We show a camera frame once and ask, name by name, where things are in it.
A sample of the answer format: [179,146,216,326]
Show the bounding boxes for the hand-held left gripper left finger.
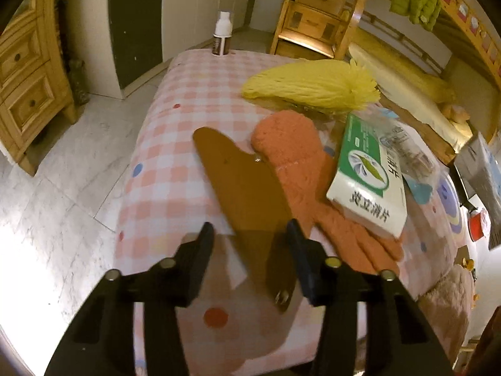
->
[44,222,215,376]

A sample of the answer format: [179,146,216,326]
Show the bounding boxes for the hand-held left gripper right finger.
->
[286,219,455,376]

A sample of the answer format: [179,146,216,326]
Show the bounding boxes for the brown leather case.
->
[193,126,304,314]

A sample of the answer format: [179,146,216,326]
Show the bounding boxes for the green and white medicine box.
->
[326,113,408,239]

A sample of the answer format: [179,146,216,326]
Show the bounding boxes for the orange fuzzy glove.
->
[250,110,404,277]

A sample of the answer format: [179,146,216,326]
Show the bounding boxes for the light blue plastic piece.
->
[403,172,435,205]

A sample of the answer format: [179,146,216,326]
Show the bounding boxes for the clear plastic bag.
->
[368,110,441,189]

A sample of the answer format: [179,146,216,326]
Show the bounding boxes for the pink fuzzy cloth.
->
[419,264,476,365]

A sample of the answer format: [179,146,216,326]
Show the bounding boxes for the wooden bunk bed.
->
[346,0,501,165]

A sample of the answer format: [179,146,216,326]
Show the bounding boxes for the red container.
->
[467,207,490,243]

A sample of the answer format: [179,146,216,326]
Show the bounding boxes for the grey box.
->
[454,131,501,251]

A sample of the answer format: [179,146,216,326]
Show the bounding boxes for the cream mattress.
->
[348,43,474,145]

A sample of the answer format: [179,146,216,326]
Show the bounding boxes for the camouflage bag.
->
[68,59,90,106]

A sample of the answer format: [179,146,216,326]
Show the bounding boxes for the white spray bottle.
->
[212,10,233,57]

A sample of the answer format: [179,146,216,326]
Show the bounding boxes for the dark door panel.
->
[107,0,164,91]

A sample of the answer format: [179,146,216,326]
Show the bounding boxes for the wooden drawer cabinet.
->
[0,0,79,177]

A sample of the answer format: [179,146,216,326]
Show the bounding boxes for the wooden stair drawers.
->
[270,0,370,61]

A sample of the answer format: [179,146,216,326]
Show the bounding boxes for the green puffer jacket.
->
[389,0,443,32]

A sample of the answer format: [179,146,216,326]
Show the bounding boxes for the yellow string mop head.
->
[240,59,381,111]

